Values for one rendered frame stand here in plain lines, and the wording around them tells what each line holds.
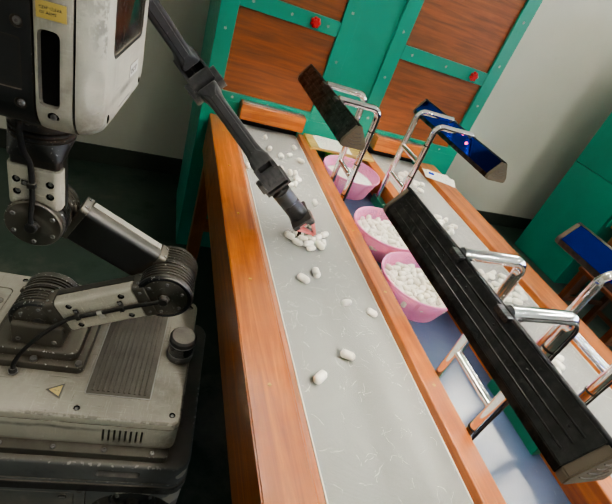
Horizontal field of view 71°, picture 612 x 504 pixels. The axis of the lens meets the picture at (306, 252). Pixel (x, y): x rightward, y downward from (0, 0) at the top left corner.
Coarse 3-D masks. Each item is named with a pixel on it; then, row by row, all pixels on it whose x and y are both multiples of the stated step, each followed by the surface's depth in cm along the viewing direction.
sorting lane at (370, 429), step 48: (288, 144) 196; (288, 240) 132; (336, 240) 141; (288, 288) 114; (336, 288) 120; (288, 336) 100; (336, 336) 105; (384, 336) 111; (336, 384) 93; (384, 384) 98; (336, 432) 83; (384, 432) 87; (432, 432) 91; (336, 480) 76; (384, 480) 79; (432, 480) 82
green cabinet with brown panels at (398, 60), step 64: (256, 0) 166; (320, 0) 172; (384, 0) 177; (448, 0) 183; (512, 0) 189; (256, 64) 182; (320, 64) 188; (384, 64) 193; (448, 64) 199; (384, 128) 214
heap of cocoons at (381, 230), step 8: (368, 216) 162; (360, 224) 156; (368, 224) 159; (376, 224) 160; (384, 224) 161; (368, 232) 155; (376, 232) 155; (384, 232) 156; (392, 232) 158; (384, 240) 151; (392, 240) 154; (400, 240) 156
